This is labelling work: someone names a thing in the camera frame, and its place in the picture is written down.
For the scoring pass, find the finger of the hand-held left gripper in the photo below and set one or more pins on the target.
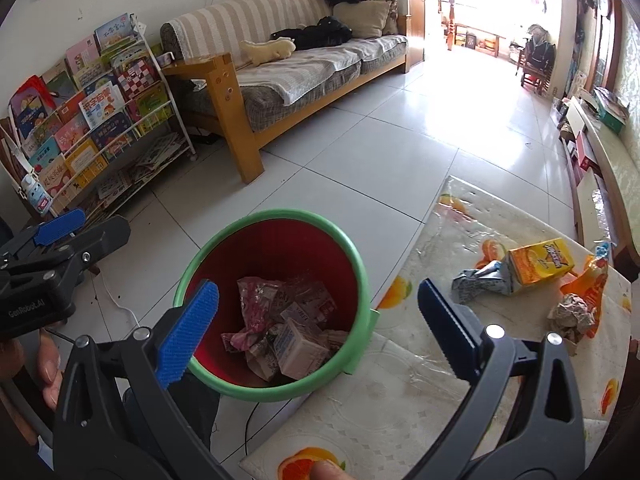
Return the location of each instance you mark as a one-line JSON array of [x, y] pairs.
[[62, 225], [105, 237]]

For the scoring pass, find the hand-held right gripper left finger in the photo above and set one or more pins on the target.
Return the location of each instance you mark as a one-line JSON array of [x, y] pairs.
[[190, 330]]

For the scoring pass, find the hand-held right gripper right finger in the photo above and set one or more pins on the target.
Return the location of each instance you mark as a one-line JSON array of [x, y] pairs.
[[445, 321]]

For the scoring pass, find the pink snack wrapper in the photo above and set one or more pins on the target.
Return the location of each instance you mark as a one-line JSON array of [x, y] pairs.
[[252, 300]]

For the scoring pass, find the newspaper ball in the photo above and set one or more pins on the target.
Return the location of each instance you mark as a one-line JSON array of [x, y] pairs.
[[260, 361], [570, 316]]

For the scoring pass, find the red bin with green rim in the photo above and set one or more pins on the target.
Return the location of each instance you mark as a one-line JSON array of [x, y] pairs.
[[270, 255]]

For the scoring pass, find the person's left hand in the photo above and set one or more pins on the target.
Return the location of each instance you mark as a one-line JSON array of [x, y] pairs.
[[50, 367]]

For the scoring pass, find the person's right hand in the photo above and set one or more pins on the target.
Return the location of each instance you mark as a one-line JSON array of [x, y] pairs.
[[327, 471]]

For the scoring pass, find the crumpled silver foil wrapper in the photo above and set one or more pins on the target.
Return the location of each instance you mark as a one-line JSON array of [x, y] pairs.
[[475, 282]]

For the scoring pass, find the person's leg in jeans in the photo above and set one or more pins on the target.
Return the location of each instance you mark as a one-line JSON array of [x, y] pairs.
[[200, 410]]

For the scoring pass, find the orange print tablecloth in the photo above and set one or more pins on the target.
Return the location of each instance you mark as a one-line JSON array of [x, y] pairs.
[[400, 410]]

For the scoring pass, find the yellow drink carton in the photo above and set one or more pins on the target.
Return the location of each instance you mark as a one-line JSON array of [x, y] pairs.
[[540, 262]]

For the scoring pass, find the row of children's picture books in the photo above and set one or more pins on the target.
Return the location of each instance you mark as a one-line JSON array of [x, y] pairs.
[[95, 115]]

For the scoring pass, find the orange snack wrapper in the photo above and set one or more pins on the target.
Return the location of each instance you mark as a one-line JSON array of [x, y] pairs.
[[592, 285]]

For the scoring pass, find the small blue white carton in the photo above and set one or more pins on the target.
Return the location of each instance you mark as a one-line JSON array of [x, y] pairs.
[[602, 250]]

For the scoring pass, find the long television cabinet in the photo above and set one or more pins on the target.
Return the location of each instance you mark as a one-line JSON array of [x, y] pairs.
[[620, 180]]

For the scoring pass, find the cream plush toy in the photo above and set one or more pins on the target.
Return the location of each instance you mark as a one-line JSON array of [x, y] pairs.
[[265, 51]]

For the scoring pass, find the wooden sofa with striped cover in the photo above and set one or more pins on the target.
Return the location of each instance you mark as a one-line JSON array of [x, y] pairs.
[[310, 75]]

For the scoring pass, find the green book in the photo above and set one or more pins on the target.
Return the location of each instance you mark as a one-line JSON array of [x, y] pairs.
[[611, 110]]

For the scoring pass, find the chair with bags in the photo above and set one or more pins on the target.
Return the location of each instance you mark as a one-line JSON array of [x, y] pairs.
[[537, 57]]

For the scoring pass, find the low wooden bench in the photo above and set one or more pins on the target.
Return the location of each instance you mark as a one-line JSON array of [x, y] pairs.
[[477, 40]]

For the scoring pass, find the black garment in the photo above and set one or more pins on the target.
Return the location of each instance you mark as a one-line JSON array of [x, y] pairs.
[[315, 35]]

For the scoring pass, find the wooden door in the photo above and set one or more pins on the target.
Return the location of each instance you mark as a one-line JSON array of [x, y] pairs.
[[415, 25]]

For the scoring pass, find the wooden stair railing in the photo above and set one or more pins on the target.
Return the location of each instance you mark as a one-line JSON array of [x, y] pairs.
[[448, 20]]

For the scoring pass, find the patterned pillow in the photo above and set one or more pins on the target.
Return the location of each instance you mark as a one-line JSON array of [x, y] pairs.
[[392, 12]]

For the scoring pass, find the tan pillow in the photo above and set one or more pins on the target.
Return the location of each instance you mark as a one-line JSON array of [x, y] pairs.
[[360, 19]]

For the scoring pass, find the round wall clock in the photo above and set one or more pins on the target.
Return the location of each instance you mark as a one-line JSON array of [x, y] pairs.
[[604, 1]]

